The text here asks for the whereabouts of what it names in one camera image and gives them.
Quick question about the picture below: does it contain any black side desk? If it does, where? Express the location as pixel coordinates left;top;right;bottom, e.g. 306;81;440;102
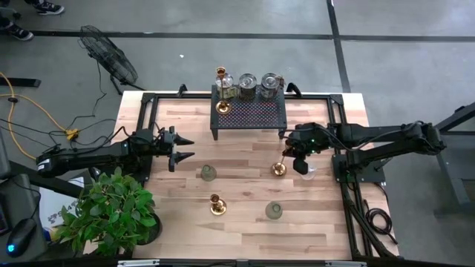
0;173;50;263

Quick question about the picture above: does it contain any green ribbed glass candle holder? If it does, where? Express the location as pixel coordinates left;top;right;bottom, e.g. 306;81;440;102
264;201;284;220
200;164;217;182

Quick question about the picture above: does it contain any grey metal stand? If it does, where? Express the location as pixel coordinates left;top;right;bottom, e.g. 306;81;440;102
407;102;475;217

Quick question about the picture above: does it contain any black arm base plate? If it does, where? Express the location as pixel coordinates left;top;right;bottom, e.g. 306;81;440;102
331;154;387;185

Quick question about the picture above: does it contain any black aluminium table frame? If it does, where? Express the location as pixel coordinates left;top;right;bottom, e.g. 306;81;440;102
134;91;400;260

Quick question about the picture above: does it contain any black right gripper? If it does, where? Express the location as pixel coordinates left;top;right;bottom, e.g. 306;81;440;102
281;121;332;175

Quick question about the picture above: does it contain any green potted plant black pot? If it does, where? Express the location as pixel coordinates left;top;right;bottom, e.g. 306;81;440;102
50;166;163;257

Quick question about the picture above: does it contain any silver aluminium bracket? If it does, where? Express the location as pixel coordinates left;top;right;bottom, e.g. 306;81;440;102
117;259;161;267
324;260;368;267

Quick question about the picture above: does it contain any clear ribbed glass candle holder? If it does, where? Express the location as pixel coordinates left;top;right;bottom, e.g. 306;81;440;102
299;165;318;182

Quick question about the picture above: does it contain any black floor fan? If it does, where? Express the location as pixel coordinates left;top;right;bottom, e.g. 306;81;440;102
77;24;146;96

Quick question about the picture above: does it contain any black floor bar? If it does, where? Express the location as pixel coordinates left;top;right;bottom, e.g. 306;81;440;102
0;77;42;89

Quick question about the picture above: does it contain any black perforated metal shelf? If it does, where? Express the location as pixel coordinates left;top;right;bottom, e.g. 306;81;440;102
209;84;288;141

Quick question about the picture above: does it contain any black computer mouse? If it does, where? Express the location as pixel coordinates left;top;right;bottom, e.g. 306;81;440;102
5;217;38;258

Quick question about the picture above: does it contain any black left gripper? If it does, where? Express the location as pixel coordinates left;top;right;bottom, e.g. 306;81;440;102
150;125;196;174

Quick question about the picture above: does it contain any short brass candlestick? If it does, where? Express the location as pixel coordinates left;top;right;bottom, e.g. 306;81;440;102
209;193;227;217

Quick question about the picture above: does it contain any yellow extension cable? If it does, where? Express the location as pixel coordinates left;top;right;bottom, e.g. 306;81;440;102
0;72;81;161

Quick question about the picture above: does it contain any tall brass candlestick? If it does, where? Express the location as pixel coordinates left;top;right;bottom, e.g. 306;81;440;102
214;66;233;116
270;150;289;177

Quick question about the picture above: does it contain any person's dark shoe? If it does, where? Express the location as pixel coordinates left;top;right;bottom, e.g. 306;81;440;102
5;22;35;42
35;0;65;16

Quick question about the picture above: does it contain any coiled black cable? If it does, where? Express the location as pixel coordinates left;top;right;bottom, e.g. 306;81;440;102
363;199;399;245

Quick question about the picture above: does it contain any white paper bag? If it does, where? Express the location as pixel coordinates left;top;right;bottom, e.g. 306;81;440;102
38;177;91;238

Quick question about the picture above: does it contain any clear glass jar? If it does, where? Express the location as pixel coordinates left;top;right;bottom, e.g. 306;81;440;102
214;73;238;100

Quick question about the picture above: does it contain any grey glass jar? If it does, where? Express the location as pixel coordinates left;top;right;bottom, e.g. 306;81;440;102
237;73;258;101
260;72;285;100

